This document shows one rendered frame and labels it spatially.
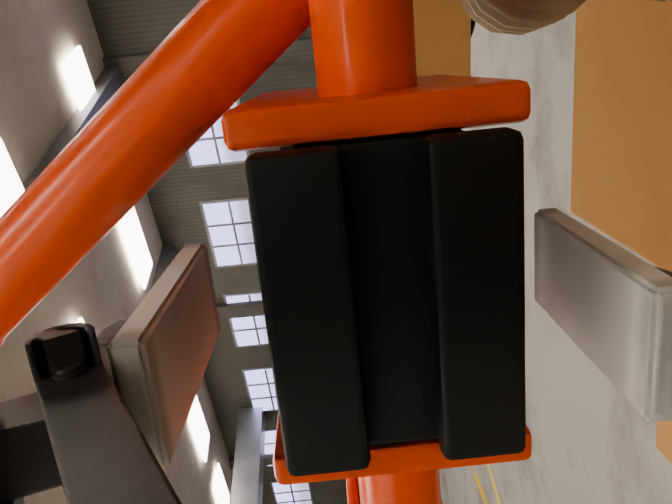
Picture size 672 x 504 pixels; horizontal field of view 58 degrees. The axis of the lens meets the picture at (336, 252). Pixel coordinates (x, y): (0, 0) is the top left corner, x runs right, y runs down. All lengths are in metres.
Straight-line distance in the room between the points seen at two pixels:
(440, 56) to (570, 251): 1.80
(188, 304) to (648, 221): 0.22
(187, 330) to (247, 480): 12.16
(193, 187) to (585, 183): 9.58
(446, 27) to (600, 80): 1.61
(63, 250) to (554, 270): 0.13
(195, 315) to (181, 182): 9.70
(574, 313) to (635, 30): 0.17
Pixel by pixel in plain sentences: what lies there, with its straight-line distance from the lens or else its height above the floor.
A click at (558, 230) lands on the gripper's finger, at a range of 0.17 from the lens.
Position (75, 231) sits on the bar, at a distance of 0.16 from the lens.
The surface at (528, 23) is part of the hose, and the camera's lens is 0.21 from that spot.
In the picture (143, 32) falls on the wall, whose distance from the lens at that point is 9.00.
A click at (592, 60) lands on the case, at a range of 0.35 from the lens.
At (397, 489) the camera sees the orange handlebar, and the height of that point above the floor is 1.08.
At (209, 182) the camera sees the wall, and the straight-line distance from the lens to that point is 9.79.
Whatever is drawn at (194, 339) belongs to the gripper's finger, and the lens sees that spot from 0.16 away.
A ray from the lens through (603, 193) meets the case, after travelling 0.35.
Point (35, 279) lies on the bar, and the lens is 0.17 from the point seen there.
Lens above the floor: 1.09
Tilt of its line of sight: level
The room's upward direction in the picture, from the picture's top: 96 degrees counter-clockwise
